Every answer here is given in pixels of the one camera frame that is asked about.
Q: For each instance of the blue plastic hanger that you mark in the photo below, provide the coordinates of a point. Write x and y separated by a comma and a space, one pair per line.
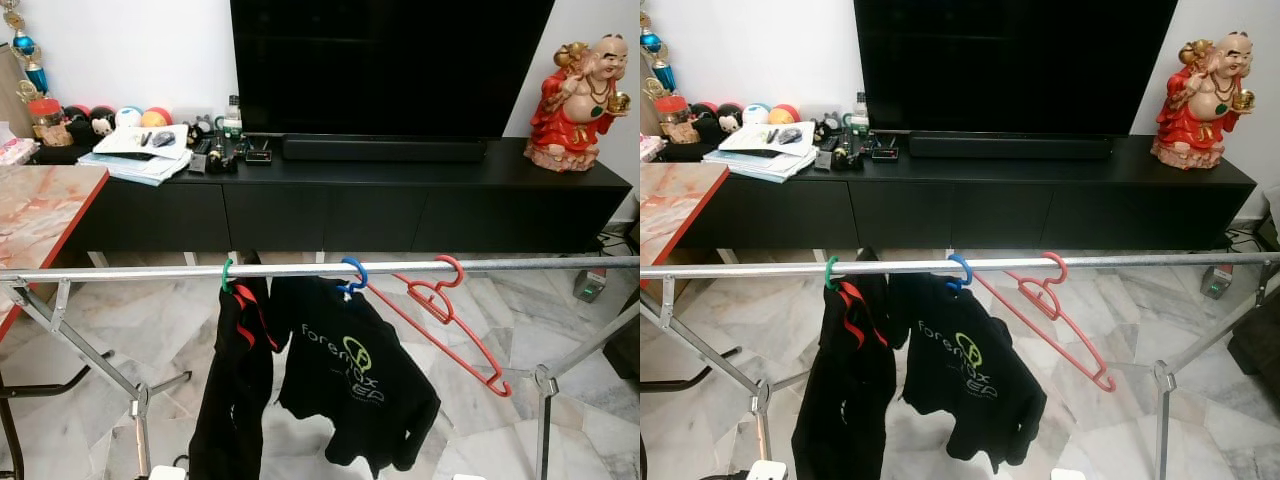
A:
966, 270
360, 272

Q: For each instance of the black shirt with printed logo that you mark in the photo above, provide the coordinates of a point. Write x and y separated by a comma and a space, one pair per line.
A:
950, 390
340, 390

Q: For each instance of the red plastic hanger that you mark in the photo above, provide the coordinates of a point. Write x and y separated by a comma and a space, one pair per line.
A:
1062, 266
458, 268

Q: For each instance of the green plastic hanger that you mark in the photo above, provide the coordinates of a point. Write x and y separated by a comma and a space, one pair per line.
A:
829, 272
225, 275

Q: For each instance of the marble pattern folding table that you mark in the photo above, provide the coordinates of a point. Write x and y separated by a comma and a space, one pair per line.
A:
40, 210
670, 205

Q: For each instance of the grey power adapter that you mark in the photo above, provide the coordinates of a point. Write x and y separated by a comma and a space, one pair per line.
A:
590, 287
1217, 284

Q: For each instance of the pink tissue packet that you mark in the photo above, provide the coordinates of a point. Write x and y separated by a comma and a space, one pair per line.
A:
15, 150
650, 148

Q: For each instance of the silver metal clothes rack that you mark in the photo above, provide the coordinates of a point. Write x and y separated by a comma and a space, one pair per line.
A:
760, 269
130, 272

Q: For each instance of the jar with red lid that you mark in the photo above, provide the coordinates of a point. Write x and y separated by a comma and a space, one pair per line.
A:
672, 115
45, 118

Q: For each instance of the stack of white papers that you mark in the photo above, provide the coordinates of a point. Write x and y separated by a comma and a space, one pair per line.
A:
130, 165
755, 165

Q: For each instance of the black round plush toy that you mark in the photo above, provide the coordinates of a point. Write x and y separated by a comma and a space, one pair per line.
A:
77, 120
704, 118

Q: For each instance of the red laughing buddha statue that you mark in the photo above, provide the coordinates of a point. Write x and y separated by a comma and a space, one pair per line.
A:
1195, 120
570, 120

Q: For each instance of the blue and gold trophy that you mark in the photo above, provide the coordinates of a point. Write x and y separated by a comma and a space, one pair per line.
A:
663, 72
24, 44

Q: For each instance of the white and blue round plush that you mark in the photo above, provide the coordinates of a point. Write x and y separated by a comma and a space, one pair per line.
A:
756, 114
128, 117

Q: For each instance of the orange round plush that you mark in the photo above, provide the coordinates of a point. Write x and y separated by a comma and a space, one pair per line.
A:
156, 118
784, 114

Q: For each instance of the long black tv console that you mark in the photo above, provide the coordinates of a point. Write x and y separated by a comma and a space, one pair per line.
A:
400, 210
1000, 210

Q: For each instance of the small clear bottle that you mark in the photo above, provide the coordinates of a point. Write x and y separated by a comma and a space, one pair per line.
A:
860, 118
233, 120

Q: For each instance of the small black device box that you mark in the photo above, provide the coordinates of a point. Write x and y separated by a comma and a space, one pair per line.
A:
884, 152
259, 154

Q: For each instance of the black shirt with red trim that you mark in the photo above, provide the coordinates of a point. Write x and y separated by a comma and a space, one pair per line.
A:
235, 400
845, 400

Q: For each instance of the large black television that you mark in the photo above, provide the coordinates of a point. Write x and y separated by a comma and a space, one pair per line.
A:
1010, 60
390, 60

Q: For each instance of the black soundbar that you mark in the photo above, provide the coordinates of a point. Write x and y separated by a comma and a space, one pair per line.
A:
1010, 147

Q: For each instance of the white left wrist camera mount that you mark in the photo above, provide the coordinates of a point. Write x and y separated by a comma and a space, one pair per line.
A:
766, 471
167, 473

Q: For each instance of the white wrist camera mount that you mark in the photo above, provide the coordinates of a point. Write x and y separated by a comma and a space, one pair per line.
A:
766, 471
167, 473
1067, 475

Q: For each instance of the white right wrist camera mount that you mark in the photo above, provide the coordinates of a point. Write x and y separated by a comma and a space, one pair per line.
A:
1067, 475

